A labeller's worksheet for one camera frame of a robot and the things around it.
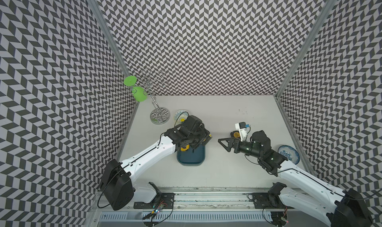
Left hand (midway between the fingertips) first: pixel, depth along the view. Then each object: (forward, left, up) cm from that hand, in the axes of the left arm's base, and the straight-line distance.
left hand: (207, 137), depth 77 cm
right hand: (-4, -7, +1) cm, 8 cm away
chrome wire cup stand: (+26, +33, -14) cm, 44 cm away
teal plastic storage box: (-6, +10, -11) cm, 16 cm away
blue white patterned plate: (-3, -49, -15) cm, 51 cm away
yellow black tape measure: (0, +13, -14) cm, 19 cm away
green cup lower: (+25, +40, +8) cm, 48 cm away
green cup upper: (+28, +43, +16) cm, 54 cm away
